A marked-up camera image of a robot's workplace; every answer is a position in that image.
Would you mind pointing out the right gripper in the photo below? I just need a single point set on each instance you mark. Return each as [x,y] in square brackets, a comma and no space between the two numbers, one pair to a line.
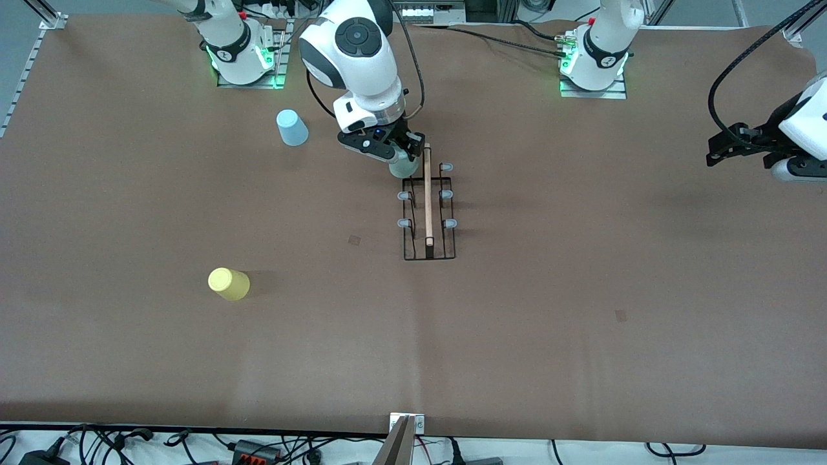
[402,134]

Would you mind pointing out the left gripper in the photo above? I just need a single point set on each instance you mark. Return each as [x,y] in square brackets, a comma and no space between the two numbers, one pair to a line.
[760,139]

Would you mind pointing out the pale teal plastic cup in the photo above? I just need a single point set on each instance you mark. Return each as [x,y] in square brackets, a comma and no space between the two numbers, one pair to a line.
[404,169]

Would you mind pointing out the yellow plastic cup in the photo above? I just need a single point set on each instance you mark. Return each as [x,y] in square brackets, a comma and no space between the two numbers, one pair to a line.
[229,284]

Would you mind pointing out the light blue plastic cup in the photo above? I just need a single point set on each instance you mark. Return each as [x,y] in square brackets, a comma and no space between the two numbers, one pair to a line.
[292,128]

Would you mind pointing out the grey power strip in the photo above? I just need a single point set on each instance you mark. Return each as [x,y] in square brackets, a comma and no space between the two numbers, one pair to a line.
[433,10]

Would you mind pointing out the brown table mat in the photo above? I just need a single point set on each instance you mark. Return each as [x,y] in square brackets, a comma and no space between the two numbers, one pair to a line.
[452,336]

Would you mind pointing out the black plug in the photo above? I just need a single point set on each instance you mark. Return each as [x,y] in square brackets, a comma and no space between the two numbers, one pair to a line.
[455,452]

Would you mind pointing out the orange and black connector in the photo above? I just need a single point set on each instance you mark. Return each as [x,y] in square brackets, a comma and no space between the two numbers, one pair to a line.
[255,451]

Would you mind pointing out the perforated metal strip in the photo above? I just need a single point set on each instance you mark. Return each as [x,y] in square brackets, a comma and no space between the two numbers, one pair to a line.
[26,77]

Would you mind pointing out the black power adapter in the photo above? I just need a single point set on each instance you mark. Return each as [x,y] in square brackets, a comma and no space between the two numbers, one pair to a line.
[42,458]

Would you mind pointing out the aluminium extrusion post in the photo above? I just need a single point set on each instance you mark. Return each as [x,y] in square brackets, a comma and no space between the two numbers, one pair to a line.
[50,14]
[804,22]

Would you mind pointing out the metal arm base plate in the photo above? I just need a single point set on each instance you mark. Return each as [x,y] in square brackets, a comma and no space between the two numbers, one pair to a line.
[594,93]
[279,61]

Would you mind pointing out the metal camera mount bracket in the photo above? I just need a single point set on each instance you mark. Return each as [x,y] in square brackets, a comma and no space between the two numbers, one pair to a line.
[402,436]

